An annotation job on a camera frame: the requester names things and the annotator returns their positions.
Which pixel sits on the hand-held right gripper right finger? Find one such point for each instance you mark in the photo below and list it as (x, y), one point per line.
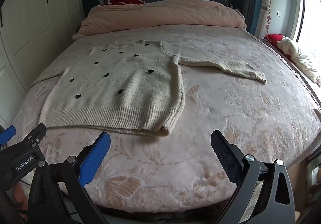
(224, 155)

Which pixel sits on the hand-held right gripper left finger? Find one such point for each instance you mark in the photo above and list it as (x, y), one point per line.
(96, 157)

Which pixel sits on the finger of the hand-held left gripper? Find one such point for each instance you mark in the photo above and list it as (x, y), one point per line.
(7, 134)
(35, 133)

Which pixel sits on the cream knit sweater black hearts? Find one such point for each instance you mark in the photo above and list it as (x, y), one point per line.
(120, 88)

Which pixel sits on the pink floral butterfly bedspread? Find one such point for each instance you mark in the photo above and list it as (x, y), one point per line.
(225, 108)

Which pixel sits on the white wardrobe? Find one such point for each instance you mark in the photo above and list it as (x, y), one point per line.
(37, 28)

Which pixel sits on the crumpled cream blanket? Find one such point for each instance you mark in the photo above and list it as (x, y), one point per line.
(298, 56)

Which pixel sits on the plain red cloth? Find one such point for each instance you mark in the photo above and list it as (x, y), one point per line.
(274, 38)

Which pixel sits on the pink duvet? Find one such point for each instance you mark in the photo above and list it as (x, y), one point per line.
(163, 13)

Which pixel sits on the window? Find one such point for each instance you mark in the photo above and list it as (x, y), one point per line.
(312, 13)

